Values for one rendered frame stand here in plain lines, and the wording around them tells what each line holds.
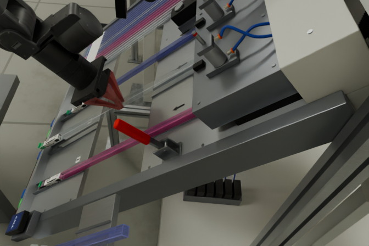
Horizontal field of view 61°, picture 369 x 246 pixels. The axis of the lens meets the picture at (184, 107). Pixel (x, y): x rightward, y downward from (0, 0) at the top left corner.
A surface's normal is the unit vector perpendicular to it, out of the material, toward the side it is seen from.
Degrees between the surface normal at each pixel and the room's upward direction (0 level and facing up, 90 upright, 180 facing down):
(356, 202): 90
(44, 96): 0
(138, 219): 0
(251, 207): 0
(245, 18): 45
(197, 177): 90
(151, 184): 90
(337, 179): 90
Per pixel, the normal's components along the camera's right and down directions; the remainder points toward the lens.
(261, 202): 0.10, -0.65
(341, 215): -0.99, -0.10
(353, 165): -0.05, 0.76
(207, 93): -0.64, -0.53
